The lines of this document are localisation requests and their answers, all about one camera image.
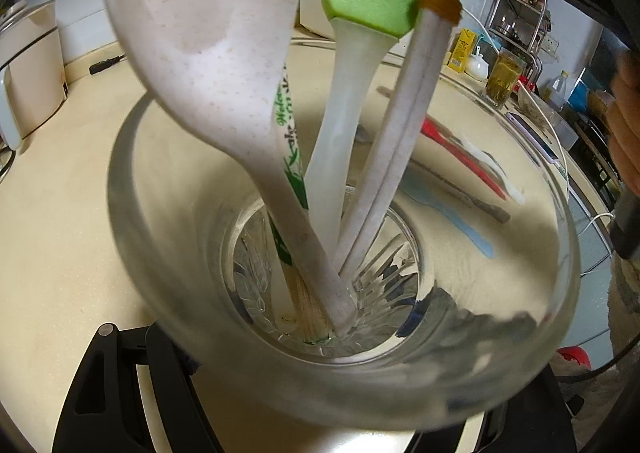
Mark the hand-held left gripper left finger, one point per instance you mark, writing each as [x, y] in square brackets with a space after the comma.
[165, 383]

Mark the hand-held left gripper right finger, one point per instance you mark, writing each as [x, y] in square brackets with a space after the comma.
[500, 433]

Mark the white plastic fork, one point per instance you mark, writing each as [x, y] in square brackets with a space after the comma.
[500, 178]

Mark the blue plastic fork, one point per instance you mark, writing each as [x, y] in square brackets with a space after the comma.
[470, 233]

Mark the clear ribbed drinking glass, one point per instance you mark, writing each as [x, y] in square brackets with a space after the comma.
[350, 383]

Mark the red plastic spoon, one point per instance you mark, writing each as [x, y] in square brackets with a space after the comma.
[465, 158]

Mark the white speckled banded chopsticks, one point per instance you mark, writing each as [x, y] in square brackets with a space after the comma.
[425, 63]

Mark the paper-wrapped wooden chopsticks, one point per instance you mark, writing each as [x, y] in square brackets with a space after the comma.
[290, 143]

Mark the white speckled spoon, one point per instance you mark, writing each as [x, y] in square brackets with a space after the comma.
[200, 8]

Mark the person's right forearm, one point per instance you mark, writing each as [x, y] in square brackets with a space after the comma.
[625, 313]

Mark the person's right hand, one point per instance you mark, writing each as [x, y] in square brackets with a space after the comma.
[627, 123]

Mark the red round object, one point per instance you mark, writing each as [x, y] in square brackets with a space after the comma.
[575, 357]

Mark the smartphone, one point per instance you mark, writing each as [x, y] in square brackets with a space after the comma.
[530, 133]

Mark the clear plastic bottle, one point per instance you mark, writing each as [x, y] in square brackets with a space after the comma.
[556, 93]

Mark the glass of tea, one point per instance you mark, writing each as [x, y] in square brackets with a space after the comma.
[502, 80]

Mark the small white jar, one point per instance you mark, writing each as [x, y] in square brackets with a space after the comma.
[476, 67]

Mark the yellow carton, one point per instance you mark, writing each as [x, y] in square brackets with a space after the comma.
[461, 50]

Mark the metal storage rack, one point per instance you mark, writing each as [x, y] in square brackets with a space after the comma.
[520, 3]

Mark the pink electric cooker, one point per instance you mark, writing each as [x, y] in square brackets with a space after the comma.
[30, 73]

